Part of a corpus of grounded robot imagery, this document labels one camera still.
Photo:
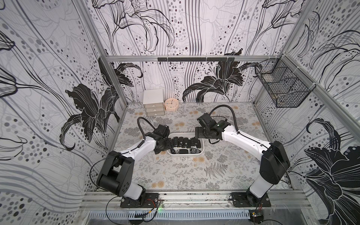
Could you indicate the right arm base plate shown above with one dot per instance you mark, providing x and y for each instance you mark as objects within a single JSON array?
[{"x": 243, "y": 199}]

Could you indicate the silver black bmw key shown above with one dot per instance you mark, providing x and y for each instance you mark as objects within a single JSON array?
[{"x": 194, "y": 151}]

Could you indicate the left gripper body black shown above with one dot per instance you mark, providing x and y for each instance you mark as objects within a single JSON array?
[{"x": 165, "y": 145}]

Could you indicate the black wall rail bar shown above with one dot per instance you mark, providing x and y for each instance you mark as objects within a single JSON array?
[{"x": 196, "y": 59}]

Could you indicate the white mini drawer cabinet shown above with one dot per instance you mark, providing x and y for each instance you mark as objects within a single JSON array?
[{"x": 153, "y": 102}]

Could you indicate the white storage tray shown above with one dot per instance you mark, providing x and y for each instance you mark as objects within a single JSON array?
[{"x": 187, "y": 136}]

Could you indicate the black car key vw back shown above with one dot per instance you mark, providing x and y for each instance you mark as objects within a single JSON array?
[{"x": 181, "y": 142}]

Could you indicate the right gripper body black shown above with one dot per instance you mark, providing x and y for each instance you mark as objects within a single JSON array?
[{"x": 201, "y": 132}]

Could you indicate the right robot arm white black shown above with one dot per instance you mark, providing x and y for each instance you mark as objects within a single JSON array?
[{"x": 273, "y": 158}]

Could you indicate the black key fob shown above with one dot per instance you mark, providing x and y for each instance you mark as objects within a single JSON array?
[{"x": 183, "y": 151}]

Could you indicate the black car key audi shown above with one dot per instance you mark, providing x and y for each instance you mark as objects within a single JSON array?
[{"x": 194, "y": 141}]

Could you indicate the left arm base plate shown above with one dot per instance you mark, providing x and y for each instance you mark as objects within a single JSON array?
[{"x": 146, "y": 200}]

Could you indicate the pink round alarm clock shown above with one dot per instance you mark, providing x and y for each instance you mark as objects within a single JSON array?
[{"x": 171, "y": 104}]

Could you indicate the black wire wall basket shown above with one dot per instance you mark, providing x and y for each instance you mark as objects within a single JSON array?
[{"x": 283, "y": 83}]

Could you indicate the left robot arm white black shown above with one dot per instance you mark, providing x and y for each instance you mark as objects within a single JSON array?
[{"x": 116, "y": 173}]

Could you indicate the white cable duct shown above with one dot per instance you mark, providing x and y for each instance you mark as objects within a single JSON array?
[{"x": 173, "y": 214}]

